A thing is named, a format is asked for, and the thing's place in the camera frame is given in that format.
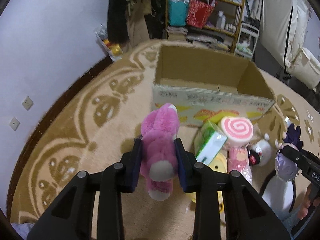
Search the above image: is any teal storage bag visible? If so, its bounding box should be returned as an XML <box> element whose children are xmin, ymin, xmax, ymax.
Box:
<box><xmin>168</xmin><ymin>0</ymin><xmax>189</xmax><ymax>27</ymax></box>

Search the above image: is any brown hanging coat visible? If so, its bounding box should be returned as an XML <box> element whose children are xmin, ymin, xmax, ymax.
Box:
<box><xmin>127</xmin><ymin>0</ymin><xmax>150</xmax><ymax>48</ymax></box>

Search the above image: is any wooden bookshelf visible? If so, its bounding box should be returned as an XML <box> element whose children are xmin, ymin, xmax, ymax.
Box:
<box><xmin>165</xmin><ymin>0</ymin><xmax>245</xmax><ymax>53</ymax></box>

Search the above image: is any white fluffy plush toy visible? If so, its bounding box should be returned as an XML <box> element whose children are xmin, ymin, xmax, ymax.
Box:
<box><xmin>249</xmin><ymin>133</ymin><xmax>273</xmax><ymax>166</ymax></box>

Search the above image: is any red patterned bag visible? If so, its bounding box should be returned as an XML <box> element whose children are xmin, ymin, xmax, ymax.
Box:
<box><xmin>186</xmin><ymin>0</ymin><xmax>214</xmax><ymax>29</ymax></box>

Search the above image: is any white small cart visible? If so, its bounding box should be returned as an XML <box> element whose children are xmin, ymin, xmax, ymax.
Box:
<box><xmin>234</xmin><ymin>22</ymin><xmax>260</xmax><ymax>60</ymax></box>

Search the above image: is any green tissue pack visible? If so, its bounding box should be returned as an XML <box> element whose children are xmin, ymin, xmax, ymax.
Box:
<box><xmin>194</xmin><ymin>121</ymin><xmax>227</xmax><ymax>165</ymax></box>

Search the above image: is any stack of books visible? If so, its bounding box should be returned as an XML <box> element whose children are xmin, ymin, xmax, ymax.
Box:
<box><xmin>166</xmin><ymin>26</ymin><xmax>235</xmax><ymax>52</ymax></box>

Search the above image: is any purple haired plush doll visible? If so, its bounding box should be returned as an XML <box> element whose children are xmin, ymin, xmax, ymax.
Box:
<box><xmin>260</xmin><ymin>123</ymin><xmax>303</xmax><ymax>220</ymax></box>

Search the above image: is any wall socket upper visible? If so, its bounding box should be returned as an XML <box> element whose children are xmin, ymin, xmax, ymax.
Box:
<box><xmin>22</xmin><ymin>96</ymin><xmax>34</xmax><ymax>111</ymax></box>

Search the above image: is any wall socket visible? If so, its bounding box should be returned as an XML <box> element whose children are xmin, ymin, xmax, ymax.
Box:
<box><xmin>9</xmin><ymin>117</ymin><xmax>20</xmax><ymax>131</ymax></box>
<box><xmin>22</xmin><ymin>96</ymin><xmax>34</xmax><ymax>111</ymax></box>

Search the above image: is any yellow plush toy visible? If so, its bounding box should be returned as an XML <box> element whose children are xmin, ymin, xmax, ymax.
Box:
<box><xmin>191</xmin><ymin>152</ymin><xmax>229</xmax><ymax>213</ymax></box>

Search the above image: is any cardboard box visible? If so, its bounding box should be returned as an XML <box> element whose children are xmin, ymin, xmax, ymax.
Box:
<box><xmin>151</xmin><ymin>43</ymin><xmax>276</xmax><ymax>126</ymax></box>

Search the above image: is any wall socket lower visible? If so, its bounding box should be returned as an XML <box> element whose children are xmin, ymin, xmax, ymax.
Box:
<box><xmin>9</xmin><ymin>117</ymin><xmax>20</xmax><ymax>131</ymax></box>

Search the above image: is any person's right hand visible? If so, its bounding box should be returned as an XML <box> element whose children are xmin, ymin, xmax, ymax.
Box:
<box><xmin>298</xmin><ymin>195</ymin><xmax>319</xmax><ymax>220</ymax></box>

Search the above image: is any pink plush bear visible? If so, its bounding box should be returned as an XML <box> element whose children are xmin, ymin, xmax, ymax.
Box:
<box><xmin>140</xmin><ymin>103</ymin><xmax>180</xmax><ymax>201</ymax></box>

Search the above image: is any pink swirl roll plush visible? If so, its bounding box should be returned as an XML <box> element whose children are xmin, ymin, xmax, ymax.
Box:
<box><xmin>218</xmin><ymin>116</ymin><xmax>254</xmax><ymax>149</ymax></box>

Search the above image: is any white bedding bundle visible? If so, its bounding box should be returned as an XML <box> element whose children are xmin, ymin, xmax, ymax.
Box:
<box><xmin>260</xmin><ymin>0</ymin><xmax>319</xmax><ymax>89</ymax></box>

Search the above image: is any pink packaged soft item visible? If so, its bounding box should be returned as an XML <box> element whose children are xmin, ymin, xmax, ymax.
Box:
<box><xmin>227</xmin><ymin>147</ymin><xmax>252</xmax><ymax>184</ymax></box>

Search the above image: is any beige patterned carpet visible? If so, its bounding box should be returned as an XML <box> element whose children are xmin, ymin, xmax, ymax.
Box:
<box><xmin>9</xmin><ymin>40</ymin><xmax>319</xmax><ymax>239</ymax></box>

